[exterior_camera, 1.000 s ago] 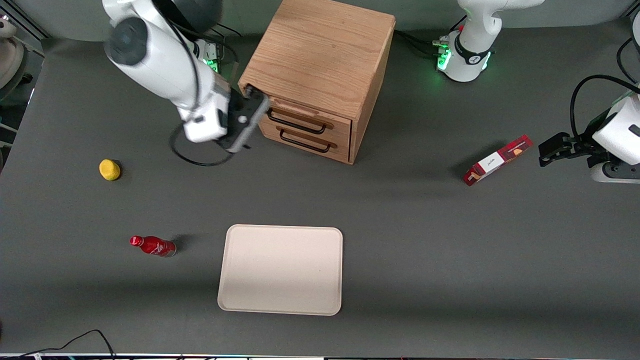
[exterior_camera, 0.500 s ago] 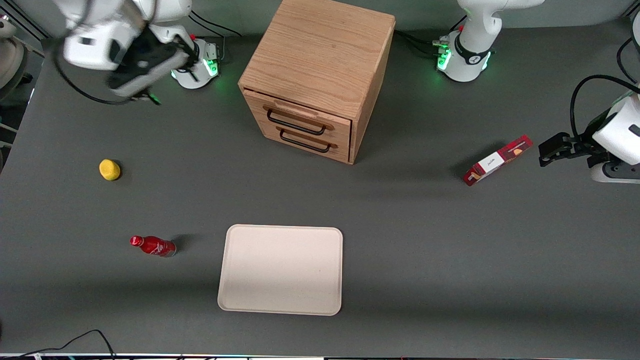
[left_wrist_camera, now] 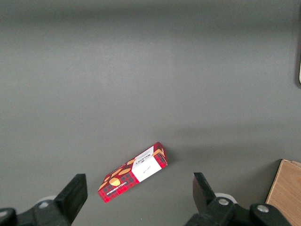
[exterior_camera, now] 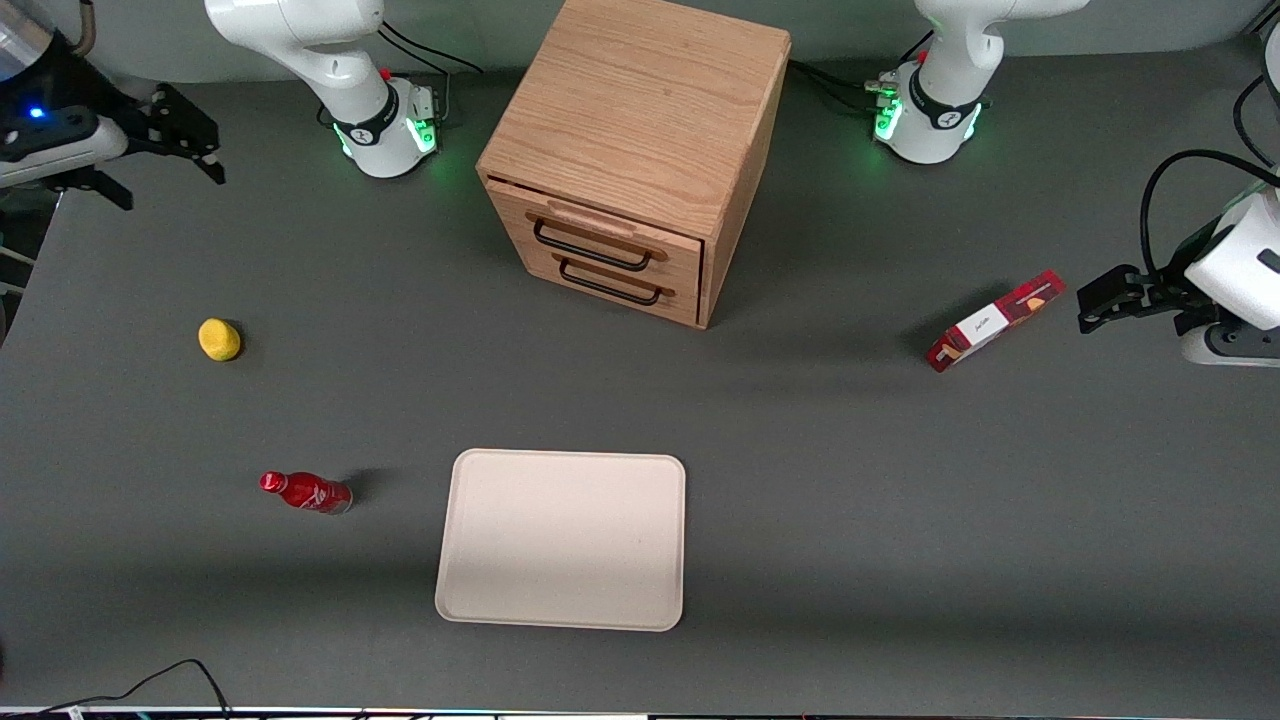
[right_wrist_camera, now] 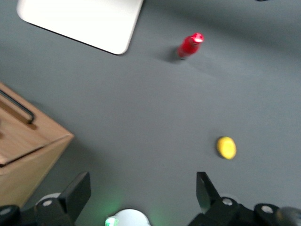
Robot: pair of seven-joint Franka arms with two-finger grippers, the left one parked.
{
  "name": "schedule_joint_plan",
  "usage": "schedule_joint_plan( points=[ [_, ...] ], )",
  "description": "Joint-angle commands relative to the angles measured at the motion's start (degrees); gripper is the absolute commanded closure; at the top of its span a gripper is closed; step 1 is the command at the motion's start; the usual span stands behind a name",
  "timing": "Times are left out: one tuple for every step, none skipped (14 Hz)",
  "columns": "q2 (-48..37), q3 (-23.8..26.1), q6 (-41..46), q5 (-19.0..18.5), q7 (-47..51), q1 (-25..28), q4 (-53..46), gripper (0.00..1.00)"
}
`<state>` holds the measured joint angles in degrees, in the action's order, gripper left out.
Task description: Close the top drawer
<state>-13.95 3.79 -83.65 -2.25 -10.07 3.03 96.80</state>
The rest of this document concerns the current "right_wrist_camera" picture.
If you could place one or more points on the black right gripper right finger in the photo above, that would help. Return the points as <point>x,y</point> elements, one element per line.
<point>211,207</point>

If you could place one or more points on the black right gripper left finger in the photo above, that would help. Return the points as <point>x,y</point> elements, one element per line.
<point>70,202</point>

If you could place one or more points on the oak wooden drawer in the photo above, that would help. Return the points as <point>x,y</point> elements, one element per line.
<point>35,131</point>

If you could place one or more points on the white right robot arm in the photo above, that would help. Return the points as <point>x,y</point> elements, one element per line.
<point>131,217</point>

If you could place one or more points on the oak wooden cabinet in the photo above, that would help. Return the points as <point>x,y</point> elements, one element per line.
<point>26,174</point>

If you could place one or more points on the yellow lemon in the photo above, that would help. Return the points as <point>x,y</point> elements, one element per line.
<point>226,147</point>

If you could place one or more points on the red bottle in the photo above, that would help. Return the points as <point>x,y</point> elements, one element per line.
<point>189,46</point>

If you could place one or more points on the beige rectangular tray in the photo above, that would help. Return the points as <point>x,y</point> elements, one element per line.
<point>82,21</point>

